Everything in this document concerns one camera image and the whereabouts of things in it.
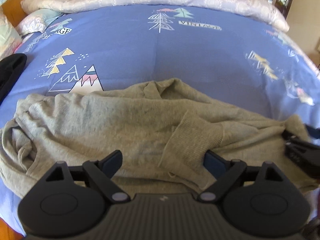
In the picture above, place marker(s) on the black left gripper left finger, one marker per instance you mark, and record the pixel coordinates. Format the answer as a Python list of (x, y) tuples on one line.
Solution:
[(100, 174)]

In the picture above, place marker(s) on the blue patterned bed sheet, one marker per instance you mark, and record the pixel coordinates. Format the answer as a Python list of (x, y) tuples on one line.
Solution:
[(227, 57)]

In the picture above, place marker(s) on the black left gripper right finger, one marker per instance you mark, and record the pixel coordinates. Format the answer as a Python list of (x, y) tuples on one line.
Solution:
[(227, 175)]

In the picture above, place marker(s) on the floral pillow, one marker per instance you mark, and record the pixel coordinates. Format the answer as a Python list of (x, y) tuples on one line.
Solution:
[(11, 37)]

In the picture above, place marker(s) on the grey sweat pants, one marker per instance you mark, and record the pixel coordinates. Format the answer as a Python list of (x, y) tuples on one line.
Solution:
[(163, 130)]

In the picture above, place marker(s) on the black garment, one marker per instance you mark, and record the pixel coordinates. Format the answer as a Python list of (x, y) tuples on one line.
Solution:
[(11, 68)]

